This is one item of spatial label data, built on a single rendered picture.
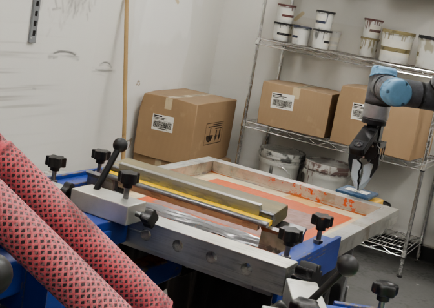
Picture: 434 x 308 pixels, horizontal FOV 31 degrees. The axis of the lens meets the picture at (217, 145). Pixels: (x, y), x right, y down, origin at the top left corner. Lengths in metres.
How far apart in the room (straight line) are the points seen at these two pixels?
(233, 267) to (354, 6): 4.17
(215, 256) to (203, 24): 4.29
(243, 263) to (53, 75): 3.15
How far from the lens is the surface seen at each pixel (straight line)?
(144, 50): 5.03
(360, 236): 1.84
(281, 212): 1.60
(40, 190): 0.98
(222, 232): 1.71
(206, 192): 1.62
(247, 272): 1.35
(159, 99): 4.96
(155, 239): 1.41
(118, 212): 1.37
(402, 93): 2.18
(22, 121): 4.27
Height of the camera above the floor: 1.45
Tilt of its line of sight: 10 degrees down
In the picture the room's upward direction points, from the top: 10 degrees clockwise
